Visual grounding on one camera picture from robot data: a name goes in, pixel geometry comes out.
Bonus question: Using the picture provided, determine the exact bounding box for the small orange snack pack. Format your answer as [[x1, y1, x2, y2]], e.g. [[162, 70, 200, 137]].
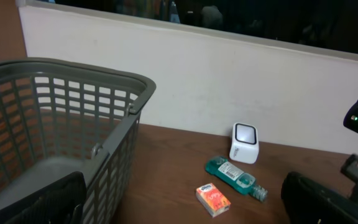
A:
[[195, 183, 231, 218]]

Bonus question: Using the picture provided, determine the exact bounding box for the blue mouthwash bottle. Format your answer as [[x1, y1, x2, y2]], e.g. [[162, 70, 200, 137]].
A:
[[205, 156, 268, 202]]

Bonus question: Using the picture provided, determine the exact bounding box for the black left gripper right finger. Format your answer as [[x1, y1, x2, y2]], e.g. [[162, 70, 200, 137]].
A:
[[281, 172, 358, 224]]

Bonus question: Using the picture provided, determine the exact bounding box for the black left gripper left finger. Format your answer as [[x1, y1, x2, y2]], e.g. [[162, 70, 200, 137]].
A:
[[0, 171, 87, 224]]

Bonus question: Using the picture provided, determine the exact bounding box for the white barcode scanner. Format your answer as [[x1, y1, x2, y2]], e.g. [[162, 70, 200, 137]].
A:
[[229, 123, 259, 164]]

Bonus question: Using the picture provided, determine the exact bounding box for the grey plastic shopping basket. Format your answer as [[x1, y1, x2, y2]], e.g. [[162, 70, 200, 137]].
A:
[[0, 58, 156, 223]]

